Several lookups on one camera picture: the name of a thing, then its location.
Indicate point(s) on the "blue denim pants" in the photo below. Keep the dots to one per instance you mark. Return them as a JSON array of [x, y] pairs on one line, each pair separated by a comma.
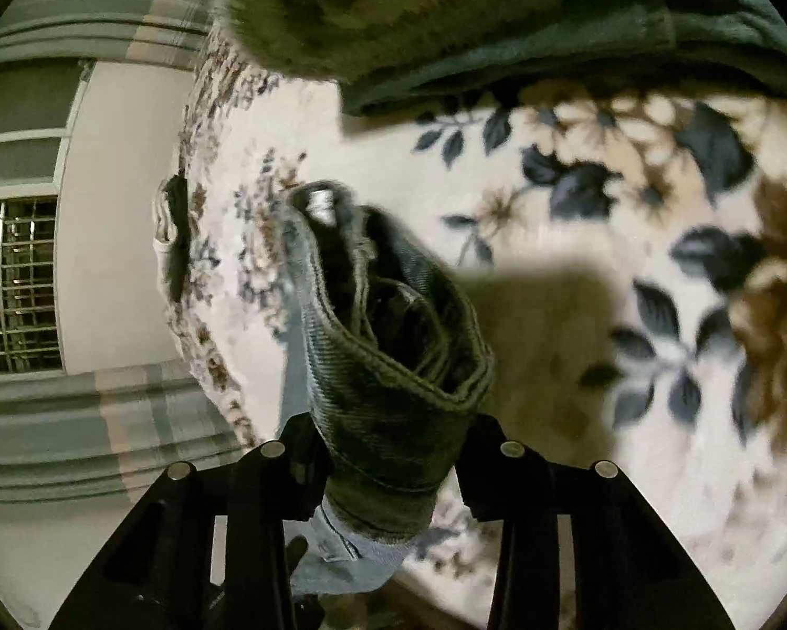
[[393, 367]]

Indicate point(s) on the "dark green folded cloth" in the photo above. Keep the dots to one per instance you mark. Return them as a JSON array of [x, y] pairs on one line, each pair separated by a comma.
[[498, 20]]

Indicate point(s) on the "striped curtain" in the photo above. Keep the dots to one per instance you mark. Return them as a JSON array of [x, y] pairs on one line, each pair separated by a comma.
[[98, 0], [98, 426]]

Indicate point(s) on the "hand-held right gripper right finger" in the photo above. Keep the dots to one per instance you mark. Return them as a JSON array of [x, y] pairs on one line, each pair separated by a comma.
[[482, 472]]

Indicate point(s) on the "floral printed blanket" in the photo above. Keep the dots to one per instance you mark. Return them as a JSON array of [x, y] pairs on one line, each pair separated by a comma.
[[564, 315]]

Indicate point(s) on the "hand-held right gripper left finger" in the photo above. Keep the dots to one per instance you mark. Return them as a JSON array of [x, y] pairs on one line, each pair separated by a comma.
[[301, 466]]

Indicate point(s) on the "window with metal grille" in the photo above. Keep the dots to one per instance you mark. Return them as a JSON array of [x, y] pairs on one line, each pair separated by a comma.
[[16, 285]]

